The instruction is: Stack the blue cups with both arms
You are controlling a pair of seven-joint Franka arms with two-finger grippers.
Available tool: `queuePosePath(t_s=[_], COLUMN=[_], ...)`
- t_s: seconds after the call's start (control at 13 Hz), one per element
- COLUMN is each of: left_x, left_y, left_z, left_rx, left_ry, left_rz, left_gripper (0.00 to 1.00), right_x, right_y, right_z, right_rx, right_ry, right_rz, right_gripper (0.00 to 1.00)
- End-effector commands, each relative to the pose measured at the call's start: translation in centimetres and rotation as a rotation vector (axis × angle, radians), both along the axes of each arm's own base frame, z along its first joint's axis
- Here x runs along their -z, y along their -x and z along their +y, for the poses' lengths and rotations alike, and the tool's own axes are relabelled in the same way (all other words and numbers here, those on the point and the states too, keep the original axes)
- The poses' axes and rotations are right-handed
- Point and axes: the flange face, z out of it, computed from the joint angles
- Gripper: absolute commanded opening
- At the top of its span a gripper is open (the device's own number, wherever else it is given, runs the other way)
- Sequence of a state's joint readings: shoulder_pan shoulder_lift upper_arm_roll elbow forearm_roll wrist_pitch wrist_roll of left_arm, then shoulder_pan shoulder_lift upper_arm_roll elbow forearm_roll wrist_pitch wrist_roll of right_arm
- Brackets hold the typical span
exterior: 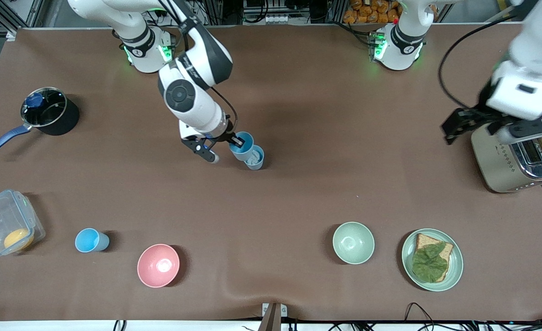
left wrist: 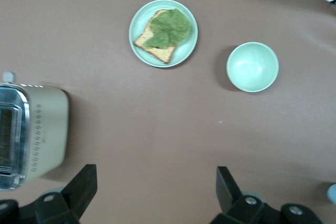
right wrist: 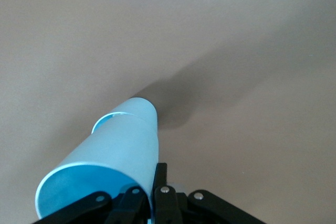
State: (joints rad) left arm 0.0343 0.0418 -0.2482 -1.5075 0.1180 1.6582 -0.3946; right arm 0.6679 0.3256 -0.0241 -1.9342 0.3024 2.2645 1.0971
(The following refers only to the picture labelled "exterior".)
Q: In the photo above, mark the blue plastic cup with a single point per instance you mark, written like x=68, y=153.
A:
x=256, y=161
x=245, y=151
x=88, y=240

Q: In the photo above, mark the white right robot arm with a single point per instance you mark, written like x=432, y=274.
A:
x=193, y=96

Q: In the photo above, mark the beige and chrome toaster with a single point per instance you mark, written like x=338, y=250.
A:
x=494, y=161

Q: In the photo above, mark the brown table cover mat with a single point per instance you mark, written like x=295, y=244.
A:
x=321, y=193

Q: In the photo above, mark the brown bread slice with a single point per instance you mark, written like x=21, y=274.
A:
x=425, y=241

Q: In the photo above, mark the small white power strip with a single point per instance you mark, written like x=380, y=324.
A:
x=279, y=19

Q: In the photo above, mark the pale green plate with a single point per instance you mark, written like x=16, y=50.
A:
x=457, y=266

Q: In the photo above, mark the green lettuce leaf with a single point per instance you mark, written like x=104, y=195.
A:
x=429, y=264

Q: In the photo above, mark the pink bowl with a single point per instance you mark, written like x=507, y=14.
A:
x=158, y=265

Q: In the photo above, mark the bag of orange snacks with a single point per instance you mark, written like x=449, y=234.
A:
x=372, y=13

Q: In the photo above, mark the glass pot lid blue knob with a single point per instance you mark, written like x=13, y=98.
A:
x=46, y=105

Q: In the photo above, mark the pale green bowl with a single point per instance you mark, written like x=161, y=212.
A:
x=353, y=242

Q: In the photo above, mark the orange round food piece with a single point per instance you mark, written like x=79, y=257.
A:
x=17, y=239

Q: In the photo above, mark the clear plastic food container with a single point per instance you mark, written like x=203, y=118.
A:
x=0, y=216

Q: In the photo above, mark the grey metal table bracket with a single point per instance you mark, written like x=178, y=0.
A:
x=273, y=317

